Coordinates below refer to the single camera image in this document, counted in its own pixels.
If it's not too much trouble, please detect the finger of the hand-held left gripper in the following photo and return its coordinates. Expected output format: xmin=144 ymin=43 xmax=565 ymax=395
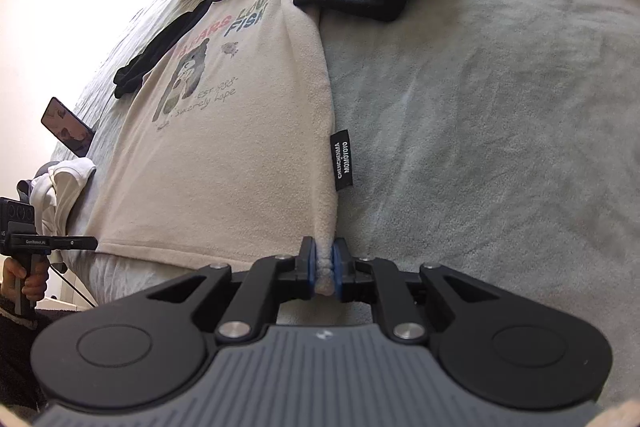
xmin=50 ymin=235 xmax=99 ymax=251

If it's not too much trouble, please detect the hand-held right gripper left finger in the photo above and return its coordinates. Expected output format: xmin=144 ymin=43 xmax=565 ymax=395
xmin=148 ymin=236 xmax=318 ymax=345

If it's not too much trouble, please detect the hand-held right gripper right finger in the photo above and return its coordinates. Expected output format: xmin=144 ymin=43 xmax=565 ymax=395
xmin=331 ymin=237 xmax=503 ymax=345

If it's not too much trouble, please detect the cream and black printed sweatshirt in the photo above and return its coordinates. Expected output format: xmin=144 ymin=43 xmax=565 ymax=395
xmin=94 ymin=0 xmax=451 ymax=327

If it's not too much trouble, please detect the person's left forearm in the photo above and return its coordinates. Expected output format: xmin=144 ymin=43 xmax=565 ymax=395
xmin=0 ymin=294 xmax=56 ymax=408

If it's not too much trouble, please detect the person's left hand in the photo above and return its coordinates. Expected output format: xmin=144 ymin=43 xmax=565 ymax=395
xmin=0 ymin=257 xmax=49 ymax=305

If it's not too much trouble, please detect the white garment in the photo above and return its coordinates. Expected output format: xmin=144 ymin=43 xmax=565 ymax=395
xmin=27 ymin=157 xmax=97 ymax=253

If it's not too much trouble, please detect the smartphone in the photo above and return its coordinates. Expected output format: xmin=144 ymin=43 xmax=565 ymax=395
xmin=41 ymin=97 xmax=96 ymax=156

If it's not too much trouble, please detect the bed with grey sheet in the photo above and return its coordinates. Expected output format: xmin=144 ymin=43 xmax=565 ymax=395
xmin=50 ymin=0 xmax=640 ymax=427

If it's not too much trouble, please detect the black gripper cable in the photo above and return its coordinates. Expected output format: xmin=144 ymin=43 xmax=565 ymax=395
xmin=47 ymin=262 xmax=98 ymax=308

